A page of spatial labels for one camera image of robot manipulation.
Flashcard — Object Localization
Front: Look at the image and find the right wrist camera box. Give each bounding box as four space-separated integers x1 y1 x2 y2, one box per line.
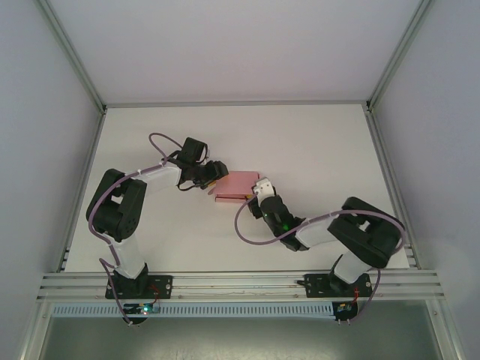
251 177 277 198

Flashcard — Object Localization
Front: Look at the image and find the aluminium frame crossbar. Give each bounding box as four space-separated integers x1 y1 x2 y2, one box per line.
103 100 371 110

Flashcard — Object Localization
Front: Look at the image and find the aluminium lower frame leg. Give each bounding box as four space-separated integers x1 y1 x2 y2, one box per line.
427 299 464 360
20 301 52 360

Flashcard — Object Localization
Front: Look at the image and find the white slotted cable duct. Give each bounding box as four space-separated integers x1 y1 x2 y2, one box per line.
50 302 335 318

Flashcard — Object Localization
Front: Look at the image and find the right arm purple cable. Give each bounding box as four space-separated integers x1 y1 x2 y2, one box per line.
235 193 407 326

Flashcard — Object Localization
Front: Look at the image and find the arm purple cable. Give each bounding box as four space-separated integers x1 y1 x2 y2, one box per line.
235 193 407 326
88 132 182 326

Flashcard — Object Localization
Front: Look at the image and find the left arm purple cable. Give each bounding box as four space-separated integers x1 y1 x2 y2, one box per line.
88 132 182 326

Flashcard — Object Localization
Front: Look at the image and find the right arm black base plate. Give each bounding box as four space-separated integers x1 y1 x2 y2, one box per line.
295 273 374 300

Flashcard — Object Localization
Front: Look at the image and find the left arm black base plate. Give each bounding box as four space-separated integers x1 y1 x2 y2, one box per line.
104 274 174 300

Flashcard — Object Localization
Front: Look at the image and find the pink paper box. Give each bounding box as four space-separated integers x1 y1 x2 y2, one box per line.
207 170 263 205

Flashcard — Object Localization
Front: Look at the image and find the aluminium frame post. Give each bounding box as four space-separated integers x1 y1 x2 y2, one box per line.
35 0 108 113
366 0 432 113

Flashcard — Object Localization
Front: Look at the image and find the aluminium mounting rail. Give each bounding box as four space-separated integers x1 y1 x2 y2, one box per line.
36 268 447 303

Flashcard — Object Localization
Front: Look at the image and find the aluminium table side rail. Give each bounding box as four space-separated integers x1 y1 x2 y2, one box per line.
55 108 108 273
364 106 420 270

